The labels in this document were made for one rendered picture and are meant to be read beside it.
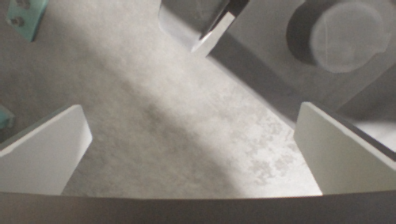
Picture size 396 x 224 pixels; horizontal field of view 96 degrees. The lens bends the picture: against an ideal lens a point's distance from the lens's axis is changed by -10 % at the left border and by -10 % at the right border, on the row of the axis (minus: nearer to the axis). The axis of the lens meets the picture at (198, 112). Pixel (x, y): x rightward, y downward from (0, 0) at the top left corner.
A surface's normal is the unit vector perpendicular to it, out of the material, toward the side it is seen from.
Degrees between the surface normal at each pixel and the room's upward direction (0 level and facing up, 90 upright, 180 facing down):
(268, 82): 45
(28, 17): 0
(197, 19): 31
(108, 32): 0
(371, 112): 0
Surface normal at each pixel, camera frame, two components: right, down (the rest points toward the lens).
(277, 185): -0.18, 0.46
